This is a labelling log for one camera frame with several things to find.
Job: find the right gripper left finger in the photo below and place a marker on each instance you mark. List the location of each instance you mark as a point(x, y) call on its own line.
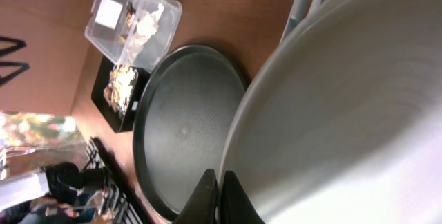
point(201, 206)

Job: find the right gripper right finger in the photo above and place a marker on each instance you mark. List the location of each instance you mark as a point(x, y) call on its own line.
point(235, 206)

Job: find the grey round plate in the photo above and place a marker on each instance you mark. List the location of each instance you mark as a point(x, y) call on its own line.
point(342, 124)

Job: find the food scraps and rice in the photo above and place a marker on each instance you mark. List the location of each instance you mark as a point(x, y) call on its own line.
point(119, 89)

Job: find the white napkin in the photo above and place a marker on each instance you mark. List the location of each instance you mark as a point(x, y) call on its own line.
point(145, 28)

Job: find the gold brown candy wrapper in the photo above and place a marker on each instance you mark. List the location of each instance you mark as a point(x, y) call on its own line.
point(130, 17)

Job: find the clear plastic waste bin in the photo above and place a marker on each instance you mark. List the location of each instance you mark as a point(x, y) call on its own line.
point(107, 41)

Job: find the round black serving tray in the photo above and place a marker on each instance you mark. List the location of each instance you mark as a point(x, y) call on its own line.
point(181, 125)

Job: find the black rectangular tray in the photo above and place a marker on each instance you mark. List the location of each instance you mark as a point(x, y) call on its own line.
point(116, 122)

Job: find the white label on bin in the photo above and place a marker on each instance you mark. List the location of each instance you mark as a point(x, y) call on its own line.
point(108, 13)

